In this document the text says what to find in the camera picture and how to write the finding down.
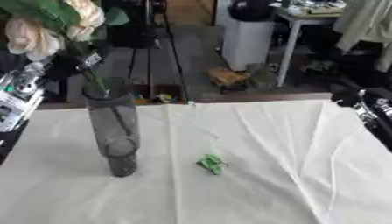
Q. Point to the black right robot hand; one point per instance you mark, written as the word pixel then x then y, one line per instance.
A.
pixel 347 97

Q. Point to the cream artificial flower stem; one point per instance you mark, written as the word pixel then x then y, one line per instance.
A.
pixel 33 40

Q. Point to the brown open box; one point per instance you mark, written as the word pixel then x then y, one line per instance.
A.
pixel 159 94

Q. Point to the white hanging coat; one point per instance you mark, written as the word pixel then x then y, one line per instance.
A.
pixel 365 26

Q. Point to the black tripod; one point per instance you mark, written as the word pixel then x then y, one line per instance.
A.
pixel 149 43

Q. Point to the black bag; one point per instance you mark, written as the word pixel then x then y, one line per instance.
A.
pixel 251 9

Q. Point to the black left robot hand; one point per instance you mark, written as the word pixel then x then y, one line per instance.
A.
pixel 69 65

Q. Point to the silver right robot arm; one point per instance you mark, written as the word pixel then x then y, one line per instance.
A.
pixel 375 116

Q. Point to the white table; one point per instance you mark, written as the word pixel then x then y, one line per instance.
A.
pixel 298 26

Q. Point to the white cabinet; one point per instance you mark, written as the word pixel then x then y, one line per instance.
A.
pixel 246 43

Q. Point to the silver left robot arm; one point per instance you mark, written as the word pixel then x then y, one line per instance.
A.
pixel 20 93

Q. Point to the grey glass vase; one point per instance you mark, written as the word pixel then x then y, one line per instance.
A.
pixel 115 131

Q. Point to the wooden crate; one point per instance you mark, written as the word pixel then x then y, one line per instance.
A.
pixel 226 77

